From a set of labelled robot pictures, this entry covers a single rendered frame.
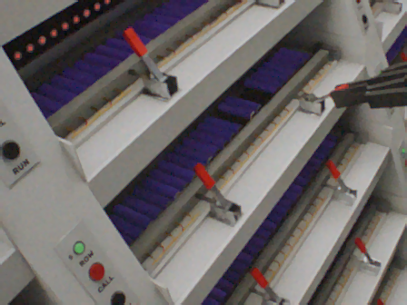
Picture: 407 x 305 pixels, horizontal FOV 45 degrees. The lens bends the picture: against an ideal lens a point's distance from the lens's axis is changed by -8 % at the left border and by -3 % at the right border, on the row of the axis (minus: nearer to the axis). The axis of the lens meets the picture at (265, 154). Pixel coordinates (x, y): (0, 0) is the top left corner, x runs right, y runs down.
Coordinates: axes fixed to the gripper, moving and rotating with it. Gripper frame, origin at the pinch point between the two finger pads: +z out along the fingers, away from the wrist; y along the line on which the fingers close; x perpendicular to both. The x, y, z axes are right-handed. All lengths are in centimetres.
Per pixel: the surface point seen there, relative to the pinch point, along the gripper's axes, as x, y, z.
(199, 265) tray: -2.2, -35.5, 7.8
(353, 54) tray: -0.1, 17.7, 8.0
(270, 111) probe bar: 2.9, -6.2, 12.0
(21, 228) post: 18, -51, 4
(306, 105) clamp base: 0.1, -1.1, 9.0
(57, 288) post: 11, -52, 5
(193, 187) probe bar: 3.4, -26.1, 12.8
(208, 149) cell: 4.5, -18.0, 15.9
